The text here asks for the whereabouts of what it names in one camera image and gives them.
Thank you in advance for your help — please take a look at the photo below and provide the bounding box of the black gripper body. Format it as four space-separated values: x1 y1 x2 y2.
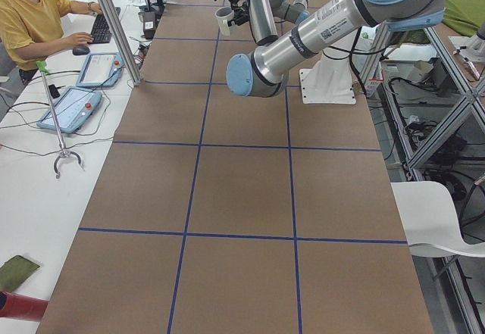
234 3 250 26

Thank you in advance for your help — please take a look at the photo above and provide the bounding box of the white cup with handle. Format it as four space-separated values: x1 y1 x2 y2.
215 7 236 36

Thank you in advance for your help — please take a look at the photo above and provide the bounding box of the black keyboard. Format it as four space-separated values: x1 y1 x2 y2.
88 14 112 45

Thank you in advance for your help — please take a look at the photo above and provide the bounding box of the far blue teach pendant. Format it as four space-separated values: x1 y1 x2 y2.
76 52 124 88

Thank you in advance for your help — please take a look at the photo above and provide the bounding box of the blue teach pendant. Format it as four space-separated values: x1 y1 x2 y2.
54 86 102 134
76 52 124 88

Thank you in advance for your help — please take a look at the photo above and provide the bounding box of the black computer mouse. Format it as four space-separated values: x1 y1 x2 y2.
72 45 90 56

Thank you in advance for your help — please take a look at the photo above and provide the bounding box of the person in yellow shirt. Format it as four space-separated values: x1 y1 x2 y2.
1 0 102 84

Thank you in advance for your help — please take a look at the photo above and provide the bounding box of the near blue teach pendant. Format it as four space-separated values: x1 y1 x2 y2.
54 86 102 134

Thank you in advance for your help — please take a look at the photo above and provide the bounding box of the white chair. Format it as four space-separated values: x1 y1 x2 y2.
391 181 484 258

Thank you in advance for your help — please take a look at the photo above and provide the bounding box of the green bean bag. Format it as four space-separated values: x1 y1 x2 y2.
1 255 40 292

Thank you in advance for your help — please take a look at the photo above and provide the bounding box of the red bottle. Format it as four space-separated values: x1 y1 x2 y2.
1 291 49 322

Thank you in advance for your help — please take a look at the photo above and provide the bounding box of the aluminium frame post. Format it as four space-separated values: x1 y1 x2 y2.
98 0 142 86

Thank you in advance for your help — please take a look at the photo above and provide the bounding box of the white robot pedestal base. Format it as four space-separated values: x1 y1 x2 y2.
300 0 367 105

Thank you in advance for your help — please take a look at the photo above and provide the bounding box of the grabber tool with green handle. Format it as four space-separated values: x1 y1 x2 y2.
36 61 83 179

